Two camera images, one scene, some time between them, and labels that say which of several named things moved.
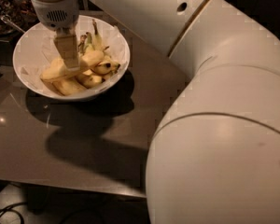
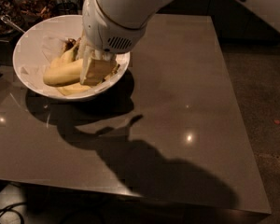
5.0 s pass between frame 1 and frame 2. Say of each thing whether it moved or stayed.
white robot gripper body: moved
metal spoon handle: stayed
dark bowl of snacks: stayed
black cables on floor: stayed
